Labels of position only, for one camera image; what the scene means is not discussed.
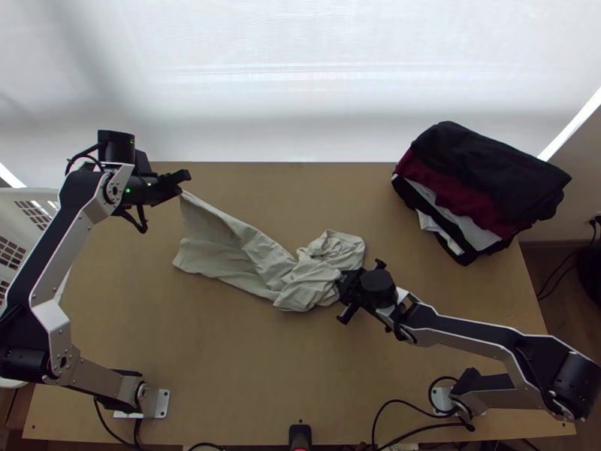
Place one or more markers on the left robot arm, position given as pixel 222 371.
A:
pixel 43 262

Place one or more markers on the off-white t-shirt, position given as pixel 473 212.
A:
pixel 234 253

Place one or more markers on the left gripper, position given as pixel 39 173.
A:
pixel 169 188

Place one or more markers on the pile of folded clothes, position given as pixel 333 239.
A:
pixel 483 183

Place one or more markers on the white laundry basket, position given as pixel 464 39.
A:
pixel 28 211

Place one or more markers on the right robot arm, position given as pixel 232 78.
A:
pixel 469 330

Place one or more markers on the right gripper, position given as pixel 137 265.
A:
pixel 351 289

